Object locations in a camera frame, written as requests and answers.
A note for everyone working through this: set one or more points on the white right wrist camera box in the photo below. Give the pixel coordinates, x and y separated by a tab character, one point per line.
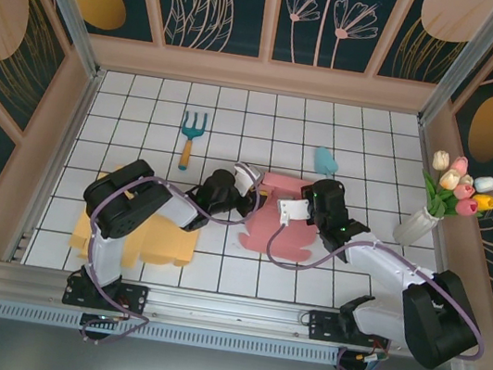
294	209

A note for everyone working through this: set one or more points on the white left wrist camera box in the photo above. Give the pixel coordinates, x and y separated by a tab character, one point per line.
247	176

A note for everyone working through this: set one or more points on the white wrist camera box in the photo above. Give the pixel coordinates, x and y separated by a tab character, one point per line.
294	209
247	176

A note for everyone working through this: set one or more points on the artificial tulip bouquet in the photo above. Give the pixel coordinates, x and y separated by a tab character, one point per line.
454	190

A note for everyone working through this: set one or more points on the light blue plastic trowel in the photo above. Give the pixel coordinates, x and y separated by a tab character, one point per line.
324	160

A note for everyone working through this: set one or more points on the pink paper box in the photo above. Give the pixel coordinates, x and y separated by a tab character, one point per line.
262	234

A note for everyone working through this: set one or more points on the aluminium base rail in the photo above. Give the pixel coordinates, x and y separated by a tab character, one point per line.
227	308

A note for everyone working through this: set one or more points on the white ribbed vase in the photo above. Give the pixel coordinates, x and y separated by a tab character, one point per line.
415	228

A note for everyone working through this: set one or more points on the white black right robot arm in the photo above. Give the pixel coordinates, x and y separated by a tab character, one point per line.
422	292

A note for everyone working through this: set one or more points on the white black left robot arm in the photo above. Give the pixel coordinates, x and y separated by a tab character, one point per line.
131	204

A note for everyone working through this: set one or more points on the aluminium frame post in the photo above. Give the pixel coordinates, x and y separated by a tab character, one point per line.
68	6
472	61

